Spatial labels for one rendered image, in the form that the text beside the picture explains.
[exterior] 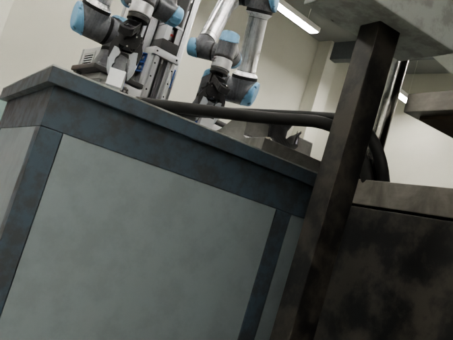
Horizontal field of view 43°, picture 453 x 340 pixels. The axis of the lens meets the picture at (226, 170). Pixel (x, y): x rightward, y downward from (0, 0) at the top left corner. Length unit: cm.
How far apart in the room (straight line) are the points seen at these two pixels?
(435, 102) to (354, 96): 31
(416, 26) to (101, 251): 82
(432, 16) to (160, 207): 72
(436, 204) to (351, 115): 24
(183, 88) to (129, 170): 716
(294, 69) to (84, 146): 885
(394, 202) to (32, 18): 648
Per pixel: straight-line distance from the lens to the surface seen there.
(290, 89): 994
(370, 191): 134
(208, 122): 211
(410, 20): 122
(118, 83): 182
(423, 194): 123
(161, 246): 137
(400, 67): 152
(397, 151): 1047
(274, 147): 162
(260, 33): 255
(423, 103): 147
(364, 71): 119
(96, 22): 232
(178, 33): 260
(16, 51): 731
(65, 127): 127
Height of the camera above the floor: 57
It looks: 6 degrees up
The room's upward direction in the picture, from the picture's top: 17 degrees clockwise
